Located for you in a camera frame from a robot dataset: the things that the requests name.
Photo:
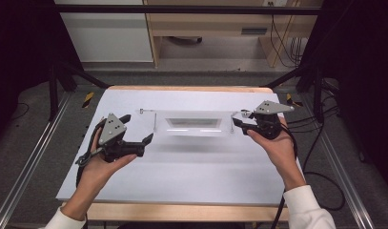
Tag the person's right hand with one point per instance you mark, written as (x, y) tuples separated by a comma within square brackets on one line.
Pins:
[(282, 156)]

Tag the clear acrylic display stand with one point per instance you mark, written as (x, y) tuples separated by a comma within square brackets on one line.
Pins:
[(194, 114)]

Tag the black metal stand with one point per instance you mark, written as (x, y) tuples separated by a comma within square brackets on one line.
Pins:
[(53, 92), (317, 92)]

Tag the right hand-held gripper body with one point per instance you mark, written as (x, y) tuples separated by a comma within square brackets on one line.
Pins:
[(268, 125)]

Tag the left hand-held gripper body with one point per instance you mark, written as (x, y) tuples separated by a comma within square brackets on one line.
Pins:
[(112, 130)]

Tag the clear plastic tray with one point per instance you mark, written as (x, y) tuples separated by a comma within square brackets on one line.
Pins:
[(193, 132)]

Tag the aluminium floor rail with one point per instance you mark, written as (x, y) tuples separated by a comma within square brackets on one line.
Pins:
[(29, 159), (341, 165)]

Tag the yellow black tape piece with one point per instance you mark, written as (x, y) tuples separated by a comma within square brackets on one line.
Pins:
[(88, 99), (291, 100)]

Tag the black curtain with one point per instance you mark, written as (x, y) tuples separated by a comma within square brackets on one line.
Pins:
[(20, 47), (360, 63)]

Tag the white table sheet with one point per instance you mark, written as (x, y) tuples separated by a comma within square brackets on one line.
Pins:
[(182, 175)]

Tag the black metal crossbar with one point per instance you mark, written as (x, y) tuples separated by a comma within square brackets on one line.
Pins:
[(182, 9)]

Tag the light wooden desk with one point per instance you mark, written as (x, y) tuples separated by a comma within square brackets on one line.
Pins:
[(214, 24)]

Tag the person's left hand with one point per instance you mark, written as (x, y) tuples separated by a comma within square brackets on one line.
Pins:
[(99, 173)]

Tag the white cabinet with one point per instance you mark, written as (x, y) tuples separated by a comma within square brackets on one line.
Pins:
[(109, 35)]

